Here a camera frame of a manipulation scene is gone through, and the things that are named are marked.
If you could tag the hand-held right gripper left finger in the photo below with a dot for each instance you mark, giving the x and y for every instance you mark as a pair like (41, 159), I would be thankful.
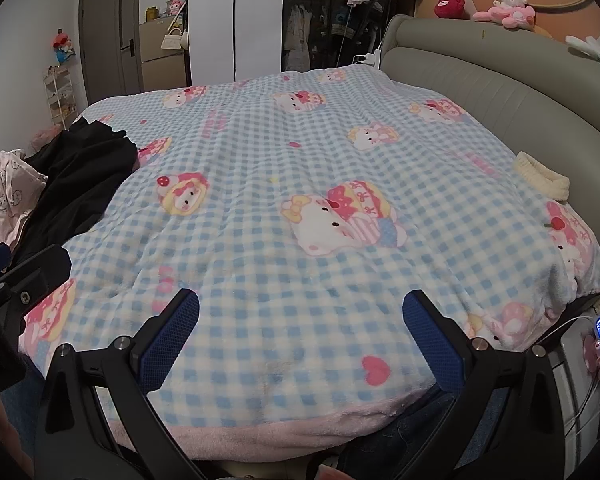
(170, 340)

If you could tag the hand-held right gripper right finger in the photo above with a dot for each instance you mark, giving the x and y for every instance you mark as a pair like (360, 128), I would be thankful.
(430, 345)

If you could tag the pink face print pajama garment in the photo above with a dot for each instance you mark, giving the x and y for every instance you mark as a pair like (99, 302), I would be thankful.
(2, 200)

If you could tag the black garment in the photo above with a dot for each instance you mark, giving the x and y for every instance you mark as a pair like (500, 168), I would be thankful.
(75, 180)

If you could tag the person's denim jeans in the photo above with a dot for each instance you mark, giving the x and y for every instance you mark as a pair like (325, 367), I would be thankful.
(405, 435)

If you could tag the blue checkered cartoon cat blanket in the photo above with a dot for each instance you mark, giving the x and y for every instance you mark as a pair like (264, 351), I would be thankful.
(280, 285)

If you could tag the pink fluffy item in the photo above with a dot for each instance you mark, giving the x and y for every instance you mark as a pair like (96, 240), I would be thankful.
(46, 139)

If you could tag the pink plush phone holder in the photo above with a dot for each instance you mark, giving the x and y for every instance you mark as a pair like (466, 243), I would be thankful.
(594, 355)

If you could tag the white shelf rack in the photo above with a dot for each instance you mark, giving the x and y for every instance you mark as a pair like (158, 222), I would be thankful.
(60, 100)

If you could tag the cream fluffy headband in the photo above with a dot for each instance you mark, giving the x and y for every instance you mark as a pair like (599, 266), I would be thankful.
(540, 175)

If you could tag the beige cabinet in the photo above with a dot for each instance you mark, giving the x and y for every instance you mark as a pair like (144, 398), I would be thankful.
(162, 67)

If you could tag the grey door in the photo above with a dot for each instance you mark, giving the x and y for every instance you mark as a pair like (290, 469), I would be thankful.
(110, 35)

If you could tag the white handbag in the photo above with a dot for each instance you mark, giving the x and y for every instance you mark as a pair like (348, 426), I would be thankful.
(171, 40)

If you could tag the grey padded bed headboard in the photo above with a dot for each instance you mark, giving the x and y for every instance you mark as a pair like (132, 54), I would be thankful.
(480, 75)

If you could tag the yellow box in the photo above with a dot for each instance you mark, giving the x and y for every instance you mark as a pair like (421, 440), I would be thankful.
(152, 14)

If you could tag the small pink plush doll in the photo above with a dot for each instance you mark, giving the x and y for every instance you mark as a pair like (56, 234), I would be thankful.
(176, 6)

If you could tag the white power strip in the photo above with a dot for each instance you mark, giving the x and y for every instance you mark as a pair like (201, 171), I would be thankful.
(370, 57)

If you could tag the white wardrobe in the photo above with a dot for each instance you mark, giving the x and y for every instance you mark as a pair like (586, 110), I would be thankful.
(235, 20)

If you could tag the glass door wardrobe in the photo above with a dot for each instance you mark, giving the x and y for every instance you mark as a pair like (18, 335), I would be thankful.
(330, 25)

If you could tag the red plush toy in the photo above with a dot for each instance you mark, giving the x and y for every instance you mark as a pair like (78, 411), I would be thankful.
(449, 6)

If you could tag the pink white plush toy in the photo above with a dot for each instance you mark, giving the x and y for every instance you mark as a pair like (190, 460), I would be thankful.
(510, 10)

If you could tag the red blue wall doll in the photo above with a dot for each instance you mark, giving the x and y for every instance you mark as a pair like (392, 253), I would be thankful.
(64, 47)

